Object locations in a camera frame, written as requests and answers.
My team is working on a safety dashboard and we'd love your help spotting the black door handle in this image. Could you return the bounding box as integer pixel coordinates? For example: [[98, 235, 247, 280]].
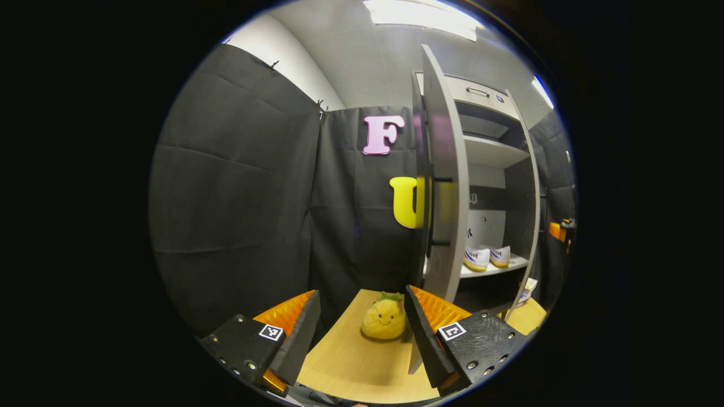
[[427, 175, 454, 248]]

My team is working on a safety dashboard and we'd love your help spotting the grey shoe cabinet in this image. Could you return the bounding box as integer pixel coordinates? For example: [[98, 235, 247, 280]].
[[410, 44, 542, 376]]

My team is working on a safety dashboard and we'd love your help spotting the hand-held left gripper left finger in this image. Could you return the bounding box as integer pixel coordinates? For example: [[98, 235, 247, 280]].
[[195, 291, 323, 396]]

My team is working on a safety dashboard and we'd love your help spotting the large ceiling light panel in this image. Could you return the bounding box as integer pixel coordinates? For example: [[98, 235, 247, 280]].
[[362, 0, 484, 41]]

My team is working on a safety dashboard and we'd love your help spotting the grey cabinet door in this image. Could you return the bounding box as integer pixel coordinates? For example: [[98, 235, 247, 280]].
[[503, 88, 542, 323], [410, 44, 470, 375]]

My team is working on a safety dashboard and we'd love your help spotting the grey cabinet drawer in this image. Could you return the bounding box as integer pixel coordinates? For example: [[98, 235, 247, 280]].
[[444, 75, 518, 120]]

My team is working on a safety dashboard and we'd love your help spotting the yellow plush toy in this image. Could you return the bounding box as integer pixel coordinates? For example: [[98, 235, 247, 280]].
[[361, 291, 408, 341]]

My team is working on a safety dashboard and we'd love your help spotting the light grey cabinet shelf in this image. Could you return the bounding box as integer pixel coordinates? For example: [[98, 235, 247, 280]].
[[463, 135, 531, 169], [459, 254, 529, 279]]

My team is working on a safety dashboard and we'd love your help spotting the small ceiling light panel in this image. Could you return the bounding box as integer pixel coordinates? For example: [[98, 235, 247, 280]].
[[532, 76, 555, 109]]

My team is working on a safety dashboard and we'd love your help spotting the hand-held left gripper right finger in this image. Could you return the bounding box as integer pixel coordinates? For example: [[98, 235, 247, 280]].
[[403, 286, 529, 397]]

